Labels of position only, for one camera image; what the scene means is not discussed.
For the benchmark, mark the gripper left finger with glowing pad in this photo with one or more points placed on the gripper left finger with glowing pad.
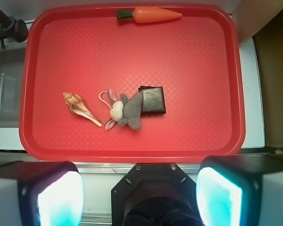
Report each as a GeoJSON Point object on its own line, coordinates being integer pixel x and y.
{"type": "Point", "coordinates": [40, 194]}

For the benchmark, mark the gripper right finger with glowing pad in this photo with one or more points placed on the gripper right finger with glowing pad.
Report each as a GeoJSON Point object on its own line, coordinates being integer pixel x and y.
{"type": "Point", "coordinates": [241, 190]}

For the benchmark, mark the brown spiral seashell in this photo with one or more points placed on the brown spiral seashell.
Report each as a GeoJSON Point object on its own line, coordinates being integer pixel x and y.
{"type": "Point", "coordinates": [77, 106]}

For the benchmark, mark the grey plush bunny toy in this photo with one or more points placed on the grey plush bunny toy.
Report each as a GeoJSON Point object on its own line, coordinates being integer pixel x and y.
{"type": "Point", "coordinates": [123, 111]}

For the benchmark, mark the steel kitchen sink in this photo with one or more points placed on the steel kitchen sink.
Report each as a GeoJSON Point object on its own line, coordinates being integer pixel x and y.
{"type": "Point", "coordinates": [11, 72]}

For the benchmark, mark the black square wallet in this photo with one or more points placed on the black square wallet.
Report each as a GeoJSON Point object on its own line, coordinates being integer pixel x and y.
{"type": "Point", "coordinates": [153, 100]}

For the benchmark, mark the red plastic tray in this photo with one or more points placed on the red plastic tray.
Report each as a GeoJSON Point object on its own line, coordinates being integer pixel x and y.
{"type": "Point", "coordinates": [86, 50]}

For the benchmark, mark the dark metal faucet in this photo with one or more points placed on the dark metal faucet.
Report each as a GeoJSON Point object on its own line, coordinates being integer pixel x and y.
{"type": "Point", "coordinates": [12, 28]}

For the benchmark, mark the orange toy carrot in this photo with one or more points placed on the orange toy carrot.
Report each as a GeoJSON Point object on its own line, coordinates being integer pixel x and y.
{"type": "Point", "coordinates": [145, 14]}

